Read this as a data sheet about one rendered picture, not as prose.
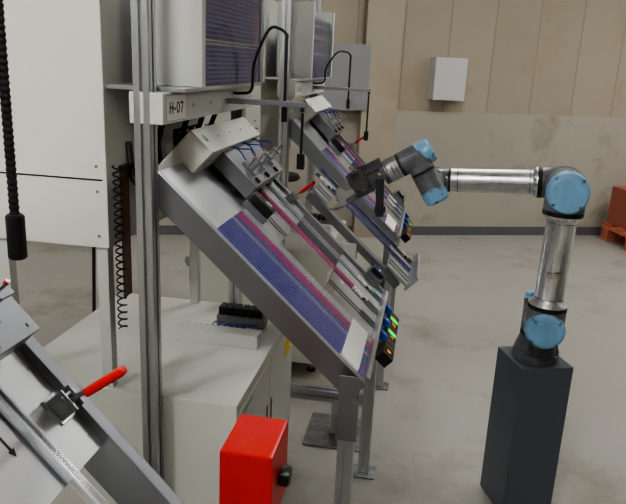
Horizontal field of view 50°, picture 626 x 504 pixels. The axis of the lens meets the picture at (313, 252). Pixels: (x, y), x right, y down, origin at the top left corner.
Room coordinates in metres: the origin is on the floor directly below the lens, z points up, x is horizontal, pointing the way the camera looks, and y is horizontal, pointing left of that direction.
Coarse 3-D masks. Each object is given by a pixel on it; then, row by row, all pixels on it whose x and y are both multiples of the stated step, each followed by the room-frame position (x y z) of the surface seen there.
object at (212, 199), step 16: (176, 176) 1.63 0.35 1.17; (192, 176) 1.70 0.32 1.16; (208, 176) 1.79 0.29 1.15; (192, 192) 1.62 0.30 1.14; (208, 192) 1.70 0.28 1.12; (224, 192) 1.78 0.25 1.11; (272, 192) 2.09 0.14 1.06; (208, 208) 1.62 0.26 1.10; (224, 208) 1.69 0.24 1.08; (240, 208) 1.78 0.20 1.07; (288, 208) 2.08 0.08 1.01; (272, 224) 1.87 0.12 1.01; (288, 224) 1.97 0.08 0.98
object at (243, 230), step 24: (240, 216) 1.70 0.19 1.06; (240, 240) 1.58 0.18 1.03; (264, 240) 1.69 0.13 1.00; (264, 264) 1.57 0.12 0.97; (288, 264) 1.69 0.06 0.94; (288, 288) 1.56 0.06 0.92; (312, 288) 1.68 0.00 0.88; (312, 312) 1.56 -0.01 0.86; (336, 312) 1.67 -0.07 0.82; (336, 336) 1.55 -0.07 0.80; (360, 336) 1.66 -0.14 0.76; (360, 360) 1.54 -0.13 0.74
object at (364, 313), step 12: (336, 264) 2.03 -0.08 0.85; (336, 276) 1.93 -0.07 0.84; (348, 276) 2.01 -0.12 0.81; (324, 288) 1.78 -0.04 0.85; (336, 288) 1.85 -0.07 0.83; (348, 288) 1.92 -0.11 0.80; (360, 288) 2.01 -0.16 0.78; (372, 288) 2.10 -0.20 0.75; (336, 300) 1.77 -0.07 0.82; (348, 300) 1.84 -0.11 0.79; (360, 300) 1.92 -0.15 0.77; (372, 300) 2.00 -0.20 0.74; (348, 312) 1.77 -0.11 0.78; (360, 312) 1.82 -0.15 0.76; (372, 312) 1.92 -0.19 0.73; (360, 324) 1.76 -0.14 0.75; (372, 324) 1.82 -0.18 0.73
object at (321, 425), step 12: (336, 408) 2.41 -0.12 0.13; (312, 420) 2.51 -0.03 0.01; (324, 420) 2.51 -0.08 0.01; (336, 420) 2.41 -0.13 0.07; (360, 420) 2.52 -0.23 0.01; (312, 432) 2.41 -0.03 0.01; (324, 432) 2.41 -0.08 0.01; (312, 444) 2.32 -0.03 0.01; (324, 444) 2.33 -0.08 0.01; (336, 444) 2.33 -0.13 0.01
